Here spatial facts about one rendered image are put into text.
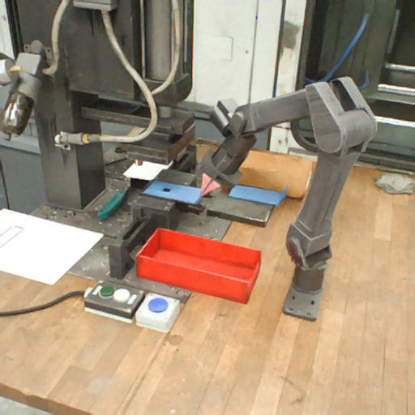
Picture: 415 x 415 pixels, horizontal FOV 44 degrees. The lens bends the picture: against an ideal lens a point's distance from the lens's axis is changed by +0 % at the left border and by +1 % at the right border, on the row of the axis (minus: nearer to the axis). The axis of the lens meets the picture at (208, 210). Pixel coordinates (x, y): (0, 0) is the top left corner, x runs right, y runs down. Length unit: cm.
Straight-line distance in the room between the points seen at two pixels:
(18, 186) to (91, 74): 141
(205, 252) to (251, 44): 83
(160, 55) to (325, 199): 47
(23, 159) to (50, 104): 116
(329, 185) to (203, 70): 98
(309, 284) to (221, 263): 21
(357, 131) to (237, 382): 48
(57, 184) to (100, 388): 63
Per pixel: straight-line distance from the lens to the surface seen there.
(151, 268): 112
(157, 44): 115
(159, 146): 117
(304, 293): 113
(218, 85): 185
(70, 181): 137
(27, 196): 254
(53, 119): 131
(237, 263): 118
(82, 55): 121
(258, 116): 107
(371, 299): 117
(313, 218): 103
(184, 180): 136
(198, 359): 98
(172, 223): 127
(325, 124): 92
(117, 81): 119
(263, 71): 178
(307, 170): 157
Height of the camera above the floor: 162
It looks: 31 degrees down
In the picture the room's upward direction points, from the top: 3 degrees clockwise
